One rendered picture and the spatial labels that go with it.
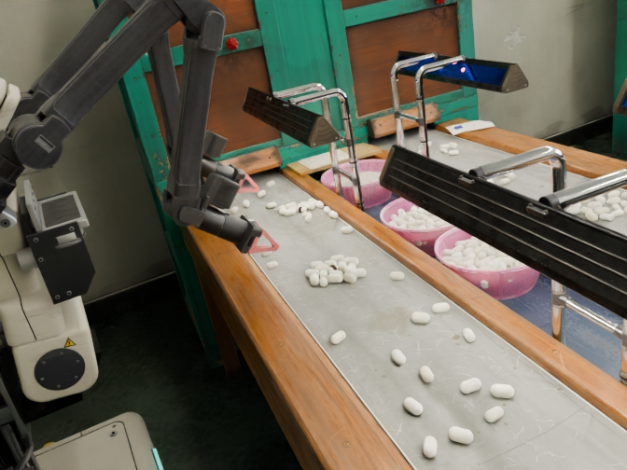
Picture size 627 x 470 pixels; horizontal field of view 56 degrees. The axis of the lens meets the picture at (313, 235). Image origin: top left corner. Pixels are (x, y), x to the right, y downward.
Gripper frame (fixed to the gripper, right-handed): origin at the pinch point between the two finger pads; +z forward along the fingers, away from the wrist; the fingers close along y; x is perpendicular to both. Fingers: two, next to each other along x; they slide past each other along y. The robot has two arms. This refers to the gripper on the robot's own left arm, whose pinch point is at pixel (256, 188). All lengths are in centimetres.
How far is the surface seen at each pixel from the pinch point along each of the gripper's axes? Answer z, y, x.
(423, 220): 36, -33, -15
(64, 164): -41, 122, 41
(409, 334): 13, -77, 4
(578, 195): -4, -111, -30
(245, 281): -6.3, -37.1, 17.0
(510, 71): 35, -35, -60
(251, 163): 8.6, 37.0, -2.8
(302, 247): 10.4, -24.1, 6.5
